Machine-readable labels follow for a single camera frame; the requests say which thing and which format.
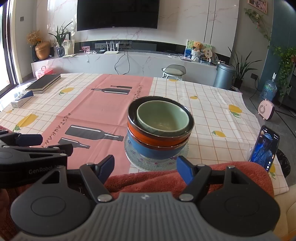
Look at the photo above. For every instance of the small photo frame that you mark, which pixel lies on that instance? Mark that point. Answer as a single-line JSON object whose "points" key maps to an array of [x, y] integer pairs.
{"points": [[55, 49]]}

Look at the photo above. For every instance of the potted long-leaf plant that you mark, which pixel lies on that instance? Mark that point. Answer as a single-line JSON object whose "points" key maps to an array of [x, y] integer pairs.
{"points": [[240, 69]]}

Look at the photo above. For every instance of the green ceramic bowl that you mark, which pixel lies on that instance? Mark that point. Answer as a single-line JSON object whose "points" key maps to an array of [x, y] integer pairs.
{"points": [[161, 115]]}

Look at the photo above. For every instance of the gold round vase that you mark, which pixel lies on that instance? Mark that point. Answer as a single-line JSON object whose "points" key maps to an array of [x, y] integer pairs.
{"points": [[42, 51]]}

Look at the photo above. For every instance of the black notebook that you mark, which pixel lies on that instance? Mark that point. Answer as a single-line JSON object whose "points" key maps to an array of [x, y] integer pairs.
{"points": [[42, 82]]}

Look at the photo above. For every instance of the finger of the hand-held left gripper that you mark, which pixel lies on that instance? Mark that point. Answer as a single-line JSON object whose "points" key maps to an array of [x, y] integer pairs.
{"points": [[30, 140], [62, 148]]}

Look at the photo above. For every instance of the smartphone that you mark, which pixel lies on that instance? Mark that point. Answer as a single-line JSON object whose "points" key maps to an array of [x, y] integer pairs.
{"points": [[264, 148]]}

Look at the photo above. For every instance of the white and blue box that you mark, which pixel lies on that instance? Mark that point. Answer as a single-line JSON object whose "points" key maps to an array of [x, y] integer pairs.
{"points": [[22, 99]]}

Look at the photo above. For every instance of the clear glass plate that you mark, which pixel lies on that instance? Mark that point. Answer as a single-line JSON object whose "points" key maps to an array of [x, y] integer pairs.
{"points": [[152, 169], [129, 150]]}

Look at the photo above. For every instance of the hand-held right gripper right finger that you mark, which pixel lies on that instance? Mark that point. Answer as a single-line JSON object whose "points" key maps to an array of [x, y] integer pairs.
{"points": [[183, 168]]}

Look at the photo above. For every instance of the thin grey book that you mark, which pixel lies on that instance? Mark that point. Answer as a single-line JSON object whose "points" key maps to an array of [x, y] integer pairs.
{"points": [[49, 89]]}

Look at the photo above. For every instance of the pink bottle-print placemat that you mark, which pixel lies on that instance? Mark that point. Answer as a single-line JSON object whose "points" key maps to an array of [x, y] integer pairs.
{"points": [[97, 109]]}

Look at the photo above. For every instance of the large leafy plant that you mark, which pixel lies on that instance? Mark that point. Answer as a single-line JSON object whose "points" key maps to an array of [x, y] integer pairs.
{"points": [[285, 67]]}

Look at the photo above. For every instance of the blue water jug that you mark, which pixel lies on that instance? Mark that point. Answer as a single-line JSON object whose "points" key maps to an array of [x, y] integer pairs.
{"points": [[268, 89]]}

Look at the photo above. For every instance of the marble tv console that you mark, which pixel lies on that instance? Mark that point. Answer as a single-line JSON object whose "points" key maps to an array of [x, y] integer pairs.
{"points": [[143, 62]]}

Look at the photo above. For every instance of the black vase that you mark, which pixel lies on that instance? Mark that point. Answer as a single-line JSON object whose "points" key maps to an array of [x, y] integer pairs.
{"points": [[33, 55]]}

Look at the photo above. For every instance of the wall socket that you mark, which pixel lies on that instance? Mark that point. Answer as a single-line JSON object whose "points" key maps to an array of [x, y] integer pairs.
{"points": [[254, 76]]}

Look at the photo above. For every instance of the blue steel bowl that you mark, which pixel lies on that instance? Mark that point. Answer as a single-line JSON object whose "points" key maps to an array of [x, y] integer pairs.
{"points": [[152, 151]]}

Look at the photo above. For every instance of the framed wall picture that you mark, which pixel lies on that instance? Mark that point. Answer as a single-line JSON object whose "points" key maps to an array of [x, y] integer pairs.
{"points": [[257, 5]]}

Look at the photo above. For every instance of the pink storage box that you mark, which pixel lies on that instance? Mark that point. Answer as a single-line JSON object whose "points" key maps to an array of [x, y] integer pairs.
{"points": [[44, 71]]}

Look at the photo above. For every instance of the teddy bear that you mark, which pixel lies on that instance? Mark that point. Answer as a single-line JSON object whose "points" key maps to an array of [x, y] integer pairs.
{"points": [[197, 51]]}

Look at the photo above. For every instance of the grey metal trash can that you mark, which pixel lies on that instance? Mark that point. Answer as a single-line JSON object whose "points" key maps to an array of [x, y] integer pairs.
{"points": [[223, 77]]}

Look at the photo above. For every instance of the round paper fan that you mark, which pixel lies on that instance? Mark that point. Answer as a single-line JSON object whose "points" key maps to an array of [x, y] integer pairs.
{"points": [[208, 54]]}

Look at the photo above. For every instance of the white stool with grey seat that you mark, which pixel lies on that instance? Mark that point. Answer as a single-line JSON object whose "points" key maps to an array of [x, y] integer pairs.
{"points": [[173, 69]]}

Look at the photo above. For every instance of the sheets of paper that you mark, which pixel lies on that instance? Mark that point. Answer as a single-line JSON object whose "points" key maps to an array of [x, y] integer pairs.
{"points": [[69, 55]]}

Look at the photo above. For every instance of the orange steel bowl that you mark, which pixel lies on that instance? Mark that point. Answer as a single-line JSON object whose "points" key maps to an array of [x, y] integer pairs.
{"points": [[143, 138]]}

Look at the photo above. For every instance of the white router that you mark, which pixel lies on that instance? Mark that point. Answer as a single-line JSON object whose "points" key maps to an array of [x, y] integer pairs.
{"points": [[111, 52]]}

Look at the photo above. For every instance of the blue glass vase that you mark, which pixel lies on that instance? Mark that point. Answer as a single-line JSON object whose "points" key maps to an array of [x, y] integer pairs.
{"points": [[61, 52]]}

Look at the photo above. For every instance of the black television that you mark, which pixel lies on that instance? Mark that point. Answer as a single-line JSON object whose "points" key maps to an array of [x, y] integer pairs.
{"points": [[118, 14]]}

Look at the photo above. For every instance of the hanging vine plant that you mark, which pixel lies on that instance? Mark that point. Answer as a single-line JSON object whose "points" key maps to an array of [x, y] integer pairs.
{"points": [[256, 17]]}

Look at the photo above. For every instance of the decorative plate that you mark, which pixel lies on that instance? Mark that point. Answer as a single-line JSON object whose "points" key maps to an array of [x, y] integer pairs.
{"points": [[215, 58]]}

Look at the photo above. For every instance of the green leafy plant stems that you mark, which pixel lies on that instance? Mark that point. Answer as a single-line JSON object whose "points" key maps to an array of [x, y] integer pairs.
{"points": [[61, 34]]}

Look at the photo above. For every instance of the blue picture board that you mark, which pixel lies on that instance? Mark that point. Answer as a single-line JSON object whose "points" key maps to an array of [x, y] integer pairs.
{"points": [[188, 49]]}

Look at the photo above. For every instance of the red towel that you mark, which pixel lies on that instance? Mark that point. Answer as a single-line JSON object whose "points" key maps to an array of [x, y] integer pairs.
{"points": [[150, 180]]}

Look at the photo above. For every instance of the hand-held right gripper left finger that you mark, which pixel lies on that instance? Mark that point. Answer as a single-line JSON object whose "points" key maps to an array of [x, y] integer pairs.
{"points": [[108, 167]]}

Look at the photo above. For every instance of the dried flower bunch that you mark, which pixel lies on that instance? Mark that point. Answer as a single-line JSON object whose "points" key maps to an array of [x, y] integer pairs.
{"points": [[33, 37]]}

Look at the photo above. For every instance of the pink photo card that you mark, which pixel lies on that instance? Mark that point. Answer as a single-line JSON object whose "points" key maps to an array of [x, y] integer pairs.
{"points": [[85, 49]]}

